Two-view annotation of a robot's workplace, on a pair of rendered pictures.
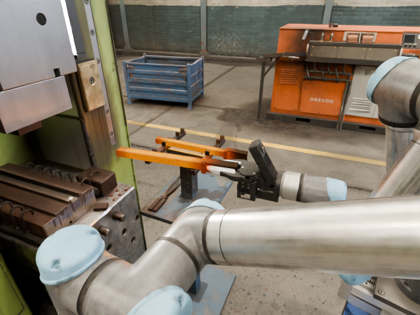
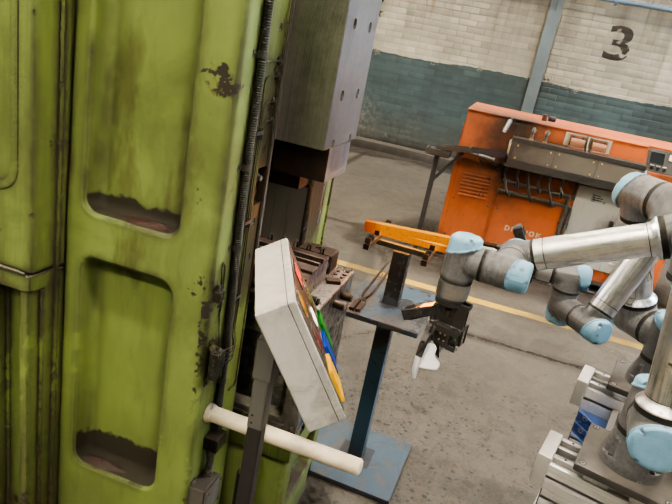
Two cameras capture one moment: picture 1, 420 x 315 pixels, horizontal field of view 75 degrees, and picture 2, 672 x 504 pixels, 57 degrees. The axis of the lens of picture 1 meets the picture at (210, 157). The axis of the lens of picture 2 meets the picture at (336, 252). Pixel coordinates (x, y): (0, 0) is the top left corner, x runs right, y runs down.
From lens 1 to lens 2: 1.23 m
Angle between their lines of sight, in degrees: 12
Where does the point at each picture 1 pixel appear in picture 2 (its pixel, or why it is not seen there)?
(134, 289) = (510, 257)
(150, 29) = not seen: hidden behind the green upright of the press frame
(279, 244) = (578, 245)
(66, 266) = (477, 243)
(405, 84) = (640, 191)
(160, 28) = not seen: hidden behind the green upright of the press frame
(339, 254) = (607, 245)
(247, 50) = (385, 130)
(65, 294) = (471, 259)
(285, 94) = (465, 213)
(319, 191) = (571, 270)
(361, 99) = not seen: hidden behind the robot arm
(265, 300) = (454, 477)
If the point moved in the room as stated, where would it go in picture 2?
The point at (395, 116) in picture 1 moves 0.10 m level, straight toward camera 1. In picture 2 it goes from (632, 216) to (628, 222)
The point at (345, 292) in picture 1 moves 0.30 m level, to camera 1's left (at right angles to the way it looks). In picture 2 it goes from (579, 396) to (489, 385)
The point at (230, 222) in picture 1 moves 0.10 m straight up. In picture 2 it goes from (548, 240) to (561, 198)
